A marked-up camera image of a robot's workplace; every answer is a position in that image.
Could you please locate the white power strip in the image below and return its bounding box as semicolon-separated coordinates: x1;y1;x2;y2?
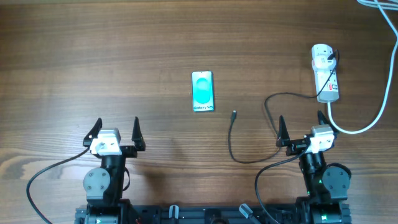
311;44;340;103

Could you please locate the white power strip cord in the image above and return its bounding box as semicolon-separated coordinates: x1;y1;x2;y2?
326;0;398;135

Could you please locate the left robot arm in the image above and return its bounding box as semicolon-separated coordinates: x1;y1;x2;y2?
75;117;146;224

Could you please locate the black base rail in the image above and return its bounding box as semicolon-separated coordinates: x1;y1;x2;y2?
74;203;352;224

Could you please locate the white cable bundle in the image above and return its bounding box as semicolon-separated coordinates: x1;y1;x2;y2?
356;0;398;11

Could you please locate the Galaxy smartphone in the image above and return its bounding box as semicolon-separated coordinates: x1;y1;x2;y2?
192;71;215;112

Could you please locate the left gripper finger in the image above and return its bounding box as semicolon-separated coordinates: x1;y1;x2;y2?
83;118;103;147
131;116;146;151

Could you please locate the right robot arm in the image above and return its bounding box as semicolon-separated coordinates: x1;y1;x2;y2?
276;111;352;224

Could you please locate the black USB charging cable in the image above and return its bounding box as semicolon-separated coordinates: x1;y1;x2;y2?
227;49;340;165

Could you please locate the white USB charger plug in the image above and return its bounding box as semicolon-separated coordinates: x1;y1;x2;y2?
312;55;336;72

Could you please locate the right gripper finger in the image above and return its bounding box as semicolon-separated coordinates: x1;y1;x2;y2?
317;110;339;137
276;115;290;147

